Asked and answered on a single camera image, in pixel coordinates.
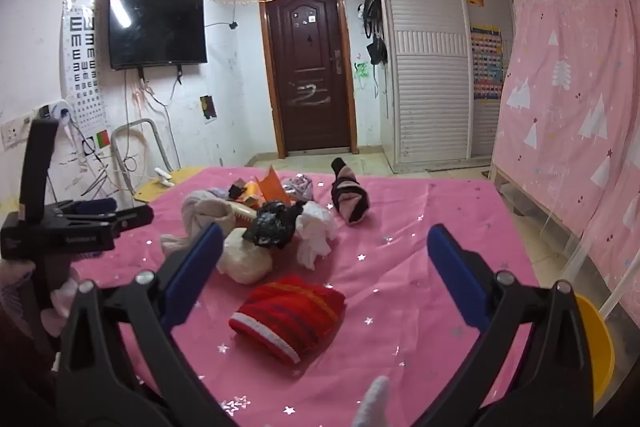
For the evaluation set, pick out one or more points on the black wall television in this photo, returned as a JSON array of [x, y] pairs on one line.
[[157, 22]]

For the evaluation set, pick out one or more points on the white slatted wardrobe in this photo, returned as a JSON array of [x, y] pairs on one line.
[[430, 72]]

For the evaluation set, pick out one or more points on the white tissue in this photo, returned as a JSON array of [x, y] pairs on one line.
[[315, 232]]

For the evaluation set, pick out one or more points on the dark brown door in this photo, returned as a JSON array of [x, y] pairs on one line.
[[310, 67]]

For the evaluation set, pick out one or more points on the red and green flag sticker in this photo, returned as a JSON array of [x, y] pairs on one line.
[[102, 138]]

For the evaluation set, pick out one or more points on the black plastic bag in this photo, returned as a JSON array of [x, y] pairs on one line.
[[272, 224]]

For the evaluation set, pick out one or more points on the eye chart poster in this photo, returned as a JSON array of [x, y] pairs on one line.
[[85, 72]]

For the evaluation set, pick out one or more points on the beige plastic piece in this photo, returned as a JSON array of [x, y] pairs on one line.
[[242, 210]]

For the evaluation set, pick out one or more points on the green wall sticker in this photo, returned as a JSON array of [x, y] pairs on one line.
[[361, 71]]

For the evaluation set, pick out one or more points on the yellow plastic bucket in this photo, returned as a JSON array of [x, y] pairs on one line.
[[597, 347]]

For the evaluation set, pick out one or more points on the yellow stool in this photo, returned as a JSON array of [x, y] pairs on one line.
[[172, 179]]

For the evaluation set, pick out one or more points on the white plastic bag lump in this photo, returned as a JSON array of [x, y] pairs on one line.
[[245, 259]]

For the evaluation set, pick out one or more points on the white and pink cloth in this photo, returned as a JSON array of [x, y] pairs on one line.
[[202, 209]]

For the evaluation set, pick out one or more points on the red striped sock bundle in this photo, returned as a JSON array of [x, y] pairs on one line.
[[290, 317]]

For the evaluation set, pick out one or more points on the black and pink sock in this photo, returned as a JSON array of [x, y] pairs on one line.
[[350, 197]]

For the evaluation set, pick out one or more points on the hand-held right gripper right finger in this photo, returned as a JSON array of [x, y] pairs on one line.
[[460, 277]]

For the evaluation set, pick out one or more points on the grey glitter cloth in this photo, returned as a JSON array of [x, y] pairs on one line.
[[299, 187]]

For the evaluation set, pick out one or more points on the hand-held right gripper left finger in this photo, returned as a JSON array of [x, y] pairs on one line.
[[195, 277]]

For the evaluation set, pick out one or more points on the person's left hand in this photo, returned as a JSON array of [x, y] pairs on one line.
[[62, 302]]

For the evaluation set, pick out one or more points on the white wall socket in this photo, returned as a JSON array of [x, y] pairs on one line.
[[12, 133]]

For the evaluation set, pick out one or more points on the grey metal chair frame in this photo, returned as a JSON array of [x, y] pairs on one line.
[[159, 142]]

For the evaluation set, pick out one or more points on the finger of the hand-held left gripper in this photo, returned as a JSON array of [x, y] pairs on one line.
[[134, 215], [92, 207]]

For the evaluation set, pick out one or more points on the colourful grid wall poster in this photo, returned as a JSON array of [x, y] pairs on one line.
[[486, 62]]

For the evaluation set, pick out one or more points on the pink tree-print curtain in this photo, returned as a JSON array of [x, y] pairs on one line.
[[575, 107]]

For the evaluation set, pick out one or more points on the pink star-print tablecloth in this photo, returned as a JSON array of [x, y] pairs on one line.
[[400, 217]]

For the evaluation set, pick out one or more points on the black hanging bags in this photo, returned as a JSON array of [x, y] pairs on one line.
[[374, 17]]

